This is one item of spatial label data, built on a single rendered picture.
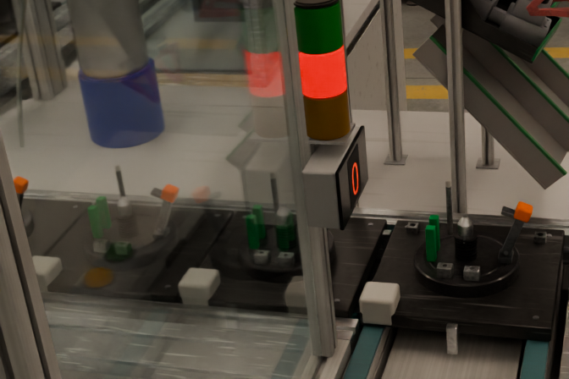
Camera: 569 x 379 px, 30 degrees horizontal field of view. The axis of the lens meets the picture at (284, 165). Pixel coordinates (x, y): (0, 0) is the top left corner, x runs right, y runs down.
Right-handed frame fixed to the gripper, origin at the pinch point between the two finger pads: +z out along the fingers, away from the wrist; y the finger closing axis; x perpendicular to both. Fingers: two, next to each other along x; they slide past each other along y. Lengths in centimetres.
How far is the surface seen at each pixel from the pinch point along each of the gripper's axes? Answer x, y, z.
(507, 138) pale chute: 15.3, 6.7, 11.0
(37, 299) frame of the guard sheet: -25, 103, 3
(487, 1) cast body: -3.5, 1.3, 5.7
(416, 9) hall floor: 78, -349, 163
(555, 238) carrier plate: 27.1, 18.5, 7.2
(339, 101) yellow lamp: -12, 48, 9
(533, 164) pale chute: 20.3, 7.4, 9.2
